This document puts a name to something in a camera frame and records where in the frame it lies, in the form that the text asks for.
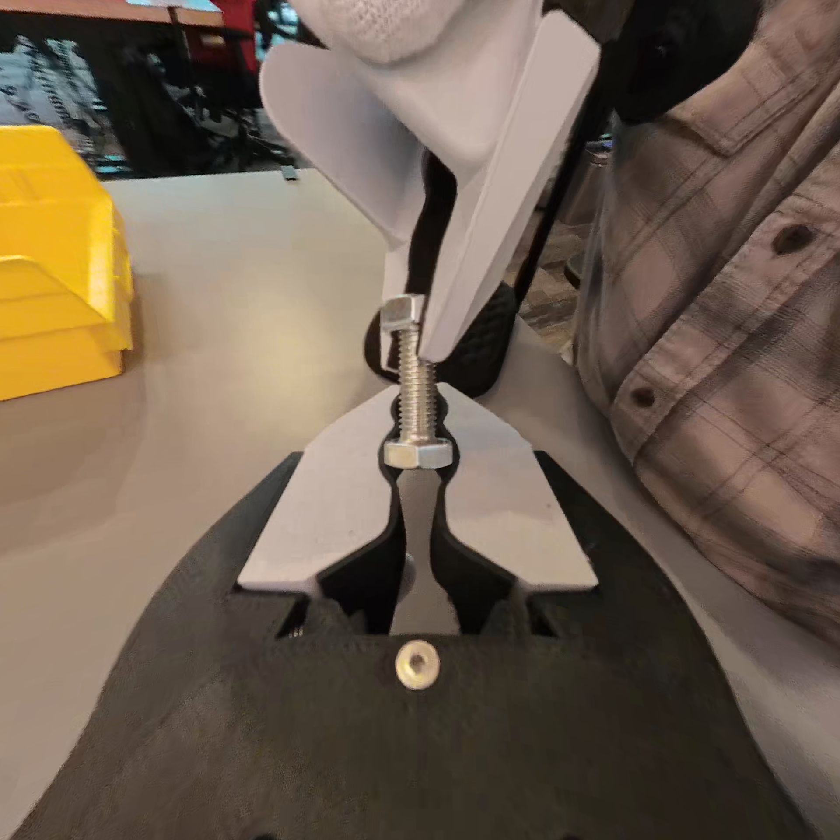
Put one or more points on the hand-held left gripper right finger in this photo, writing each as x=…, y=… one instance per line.
x=505, y=512

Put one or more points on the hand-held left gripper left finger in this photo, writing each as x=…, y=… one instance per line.
x=328, y=512

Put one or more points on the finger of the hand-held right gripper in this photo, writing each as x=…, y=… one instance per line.
x=328, y=131
x=512, y=197

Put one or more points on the silver hex nut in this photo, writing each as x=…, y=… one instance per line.
x=418, y=454

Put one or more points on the silver hex bolt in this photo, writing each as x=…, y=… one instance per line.
x=415, y=394

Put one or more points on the yellow plastic bin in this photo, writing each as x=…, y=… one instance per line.
x=52, y=262

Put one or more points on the person's right hand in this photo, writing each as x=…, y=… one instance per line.
x=380, y=26

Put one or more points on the red chair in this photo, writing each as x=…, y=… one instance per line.
x=236, y=33

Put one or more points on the person's plaid shirt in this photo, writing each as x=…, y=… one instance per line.
x=722, y=328

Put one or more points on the brown wooden desk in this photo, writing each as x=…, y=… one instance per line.
x=98, y=10

